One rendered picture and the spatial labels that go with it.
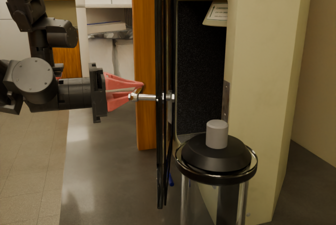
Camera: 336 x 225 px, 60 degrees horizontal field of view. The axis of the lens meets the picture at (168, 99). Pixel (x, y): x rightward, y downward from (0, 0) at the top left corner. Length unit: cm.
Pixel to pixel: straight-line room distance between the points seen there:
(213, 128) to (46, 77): 26
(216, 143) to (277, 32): 22
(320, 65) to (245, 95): 49
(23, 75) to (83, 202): 34
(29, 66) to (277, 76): 39
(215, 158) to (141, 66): 49
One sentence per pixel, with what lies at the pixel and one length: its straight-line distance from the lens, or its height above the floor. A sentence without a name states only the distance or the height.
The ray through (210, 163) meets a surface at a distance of 36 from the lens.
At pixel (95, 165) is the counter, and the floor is 94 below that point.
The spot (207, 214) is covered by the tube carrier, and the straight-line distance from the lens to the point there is 40.
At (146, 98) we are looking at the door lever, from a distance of 51.
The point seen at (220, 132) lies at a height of 120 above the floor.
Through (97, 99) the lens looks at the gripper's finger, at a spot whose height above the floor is 119.
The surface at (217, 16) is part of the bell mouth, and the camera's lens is 57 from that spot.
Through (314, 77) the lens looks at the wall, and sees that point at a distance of 97.
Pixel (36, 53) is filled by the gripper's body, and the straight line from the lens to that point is 86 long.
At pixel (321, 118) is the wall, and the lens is 97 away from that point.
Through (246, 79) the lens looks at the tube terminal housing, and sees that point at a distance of 49.
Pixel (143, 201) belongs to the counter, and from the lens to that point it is 69.
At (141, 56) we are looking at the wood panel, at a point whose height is 122.
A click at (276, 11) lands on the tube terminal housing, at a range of 50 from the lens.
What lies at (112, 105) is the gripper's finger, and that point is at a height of 118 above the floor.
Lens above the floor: 135
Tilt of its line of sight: 18 degrees down
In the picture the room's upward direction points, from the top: straight up
